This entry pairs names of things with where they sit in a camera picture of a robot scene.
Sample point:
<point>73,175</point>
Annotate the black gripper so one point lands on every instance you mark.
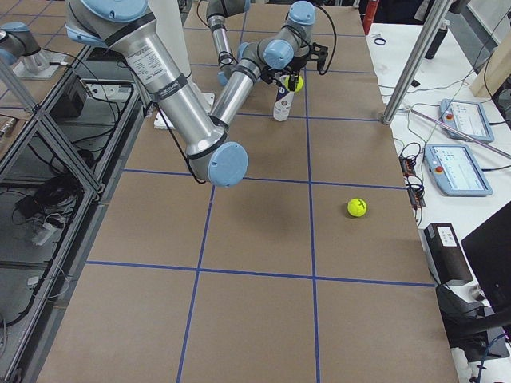
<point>294,74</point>

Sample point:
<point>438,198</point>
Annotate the yellow tennis ball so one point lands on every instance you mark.
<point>357,207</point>
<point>293,83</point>

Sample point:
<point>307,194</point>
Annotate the white tennis ball can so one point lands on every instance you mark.
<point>283,101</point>

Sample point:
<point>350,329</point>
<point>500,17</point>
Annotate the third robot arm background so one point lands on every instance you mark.
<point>20,48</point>

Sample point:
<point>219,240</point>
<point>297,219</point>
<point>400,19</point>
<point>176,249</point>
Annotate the red cylinder bottle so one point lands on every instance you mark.
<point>371,10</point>

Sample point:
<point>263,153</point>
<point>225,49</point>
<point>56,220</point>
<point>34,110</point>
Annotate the teach pendant tablet far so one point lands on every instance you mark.
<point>468,117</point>

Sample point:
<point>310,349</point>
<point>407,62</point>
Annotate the teach pendant tablet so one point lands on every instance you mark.
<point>455,170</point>
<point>468,117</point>

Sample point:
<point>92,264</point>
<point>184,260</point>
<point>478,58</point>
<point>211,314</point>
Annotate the teach pendant tablet near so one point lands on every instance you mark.
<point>455,170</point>

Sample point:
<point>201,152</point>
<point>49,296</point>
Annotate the black box white label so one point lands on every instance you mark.
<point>447,259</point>

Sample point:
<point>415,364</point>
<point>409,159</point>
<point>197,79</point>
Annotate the black monitor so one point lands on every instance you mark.
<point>487,248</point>

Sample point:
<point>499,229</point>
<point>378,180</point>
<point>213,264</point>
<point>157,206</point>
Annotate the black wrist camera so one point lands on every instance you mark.
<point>318,54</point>

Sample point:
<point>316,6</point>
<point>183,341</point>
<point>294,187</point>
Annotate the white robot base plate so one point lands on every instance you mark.
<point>174,118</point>

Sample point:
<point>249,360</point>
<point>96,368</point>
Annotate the aluminium frame post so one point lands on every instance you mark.
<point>425,38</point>

